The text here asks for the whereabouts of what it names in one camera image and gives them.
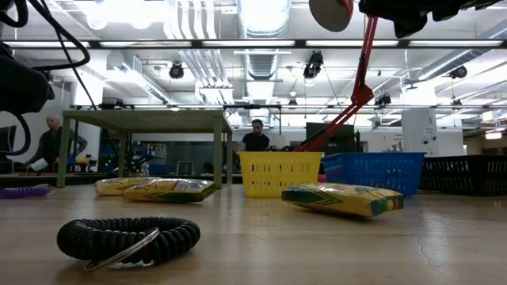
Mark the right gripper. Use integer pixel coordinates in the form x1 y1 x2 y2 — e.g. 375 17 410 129
358 0 436 40

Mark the yellow crayon box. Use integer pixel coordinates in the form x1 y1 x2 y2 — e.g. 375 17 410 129
281 182 405 219
123 178 217 204
94 177 159 197

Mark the black coil wristband with ring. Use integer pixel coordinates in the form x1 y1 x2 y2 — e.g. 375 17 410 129
56 216 201 273

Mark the purple coil wristband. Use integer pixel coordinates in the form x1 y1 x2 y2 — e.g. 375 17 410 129
0 184 53 200

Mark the red desk lamp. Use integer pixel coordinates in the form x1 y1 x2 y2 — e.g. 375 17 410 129
295 0 379 184

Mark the black ceiling spotlight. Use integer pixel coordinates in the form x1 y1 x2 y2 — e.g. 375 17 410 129
448 65 469 80
302 50 325 79
373 92 393 108
168 62 185 80

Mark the white cabinet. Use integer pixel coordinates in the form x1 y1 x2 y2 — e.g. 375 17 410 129
402 108 440 156

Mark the black background monitor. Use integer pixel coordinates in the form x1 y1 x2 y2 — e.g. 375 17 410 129
305 122 357 154

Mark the blue plastic basket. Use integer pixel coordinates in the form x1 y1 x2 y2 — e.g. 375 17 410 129
321 152 426 197

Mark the overhead LED light bar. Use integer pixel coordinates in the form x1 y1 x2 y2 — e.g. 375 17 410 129
0 38 507 50

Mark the black plastic basket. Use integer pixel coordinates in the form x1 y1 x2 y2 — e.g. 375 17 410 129
418 154 507 197

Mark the yellow plastic basket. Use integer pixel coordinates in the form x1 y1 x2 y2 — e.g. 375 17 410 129
237 151 325 198

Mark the person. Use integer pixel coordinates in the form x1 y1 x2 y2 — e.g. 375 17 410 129
24 113 89 172
237 118 271 154

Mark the green perforated metal shelf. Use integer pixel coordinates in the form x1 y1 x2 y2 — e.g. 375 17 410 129
56 109 234 189

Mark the silver ventilation duct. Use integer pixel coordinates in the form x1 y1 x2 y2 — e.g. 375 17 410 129
236 0 292 126

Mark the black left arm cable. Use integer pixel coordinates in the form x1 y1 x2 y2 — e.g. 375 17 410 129
0 0 99 111

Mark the thick black cable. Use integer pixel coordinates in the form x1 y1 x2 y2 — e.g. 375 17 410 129
0 113 32 156

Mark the black aluminium table frame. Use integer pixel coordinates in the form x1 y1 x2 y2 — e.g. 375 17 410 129
0 172 245 190

